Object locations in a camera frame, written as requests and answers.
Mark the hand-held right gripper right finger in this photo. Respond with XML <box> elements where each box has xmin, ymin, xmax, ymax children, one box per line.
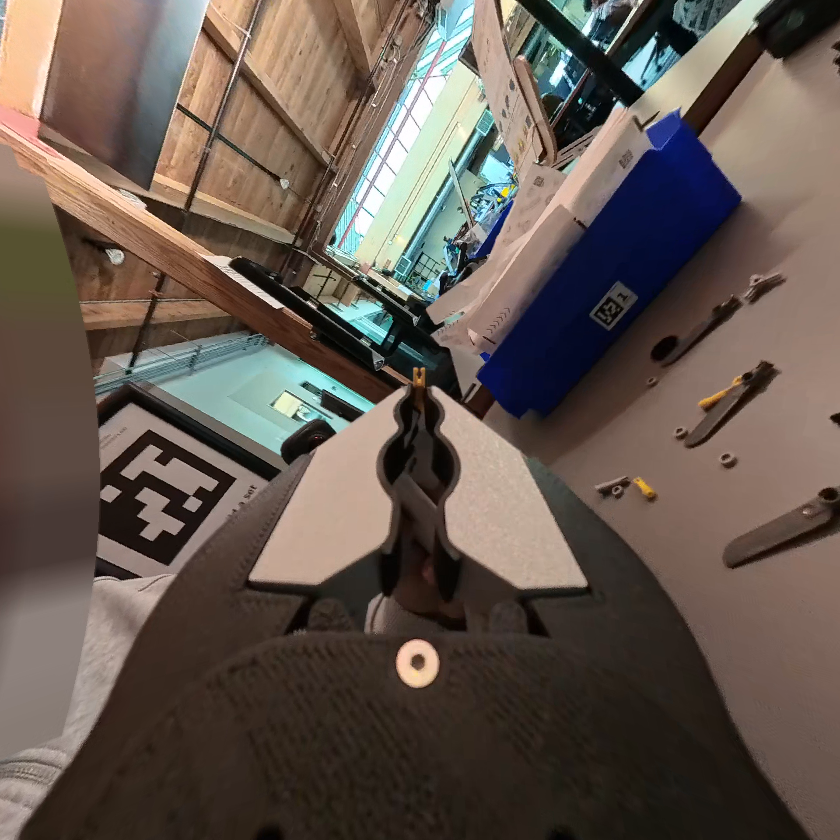
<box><xmin>419</xmin><ymin>387</ymin><xmax>589</xmax><ymax>602</ymax></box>

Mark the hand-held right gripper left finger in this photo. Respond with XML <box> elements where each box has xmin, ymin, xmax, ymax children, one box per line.
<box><xmin>248</xmin><ymin>386</ymin><xmax>421</xmax><ymax>599</ymax></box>

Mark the person's left forearm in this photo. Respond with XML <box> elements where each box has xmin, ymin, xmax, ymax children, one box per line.
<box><xmin>0</xmin><ymin>572</ymin><xmax>193</xmax><ymax>840</ymax></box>

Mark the dark grey lego blade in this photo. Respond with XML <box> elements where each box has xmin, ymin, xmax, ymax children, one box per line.
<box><xmin>659</xmin><ymin>295</ymin><xmax>744</xmax><ymax>366</ymax></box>
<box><xmin>684</xmin><ymin>361</ymin><xmax>781</xmax><ymax>449</ymax></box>
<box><xmin>722</xmin><ymin>487</ymin><xmax>840</xmax><ymax>569</ymax></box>

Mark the yellow lego axle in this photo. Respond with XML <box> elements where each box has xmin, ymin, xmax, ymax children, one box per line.
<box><xmin>697</xmin><ymin>376</ymin><xmax>747</xmax><ymax>412</ymax></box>

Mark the white printed paper bag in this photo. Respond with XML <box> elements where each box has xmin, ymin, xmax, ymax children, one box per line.
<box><xmin>563</xmin><ymin>107</ymin><xmax>655</xmax><ymax>228</ymax></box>
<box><xmin>467</xmin><ymin>202</ymin><xmax>586</xmax><ymax>359</ymax></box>
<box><xmin>430</xmin><ymin>164</ymin><xmax>568</xmax><ymax>345</ymax></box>

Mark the blue plastic bin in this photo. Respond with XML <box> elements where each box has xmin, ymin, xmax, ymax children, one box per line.
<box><xmin>477</xmin><ymin>109</ymin><xmax>744</xmax><ymax>419</ymax></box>

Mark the wooden stand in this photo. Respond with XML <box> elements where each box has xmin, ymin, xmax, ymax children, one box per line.
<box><xmin>514</xmin><ymin>55</ymin><xmax>560</xmax><ymax>166</ymax></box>

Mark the instruction sheet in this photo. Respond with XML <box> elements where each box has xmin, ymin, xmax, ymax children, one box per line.
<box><xmin>471</xmin><ymin>0</ymin><xmax>546</xmax><ymax>161</ymax></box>

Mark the black device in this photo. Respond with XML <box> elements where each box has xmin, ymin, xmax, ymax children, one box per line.
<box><xmin>753</xmin><ymin>0</ymin><xmax>840</xmax><ymax>61</ymax></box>

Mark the metal ventilation duct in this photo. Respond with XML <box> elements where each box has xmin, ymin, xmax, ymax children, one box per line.
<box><xmin>38</xmin><ymin>0</ymin><xmax>212</xmax><ymax>191</ymax></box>

